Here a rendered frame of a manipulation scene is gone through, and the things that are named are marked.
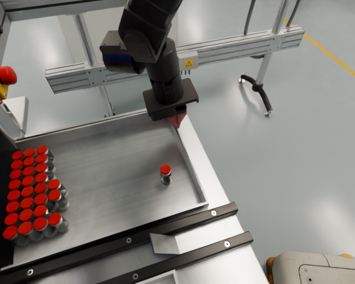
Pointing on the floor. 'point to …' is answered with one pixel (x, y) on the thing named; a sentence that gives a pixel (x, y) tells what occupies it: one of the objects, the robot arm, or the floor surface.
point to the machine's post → (1, 129)
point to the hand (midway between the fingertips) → (176, 124)
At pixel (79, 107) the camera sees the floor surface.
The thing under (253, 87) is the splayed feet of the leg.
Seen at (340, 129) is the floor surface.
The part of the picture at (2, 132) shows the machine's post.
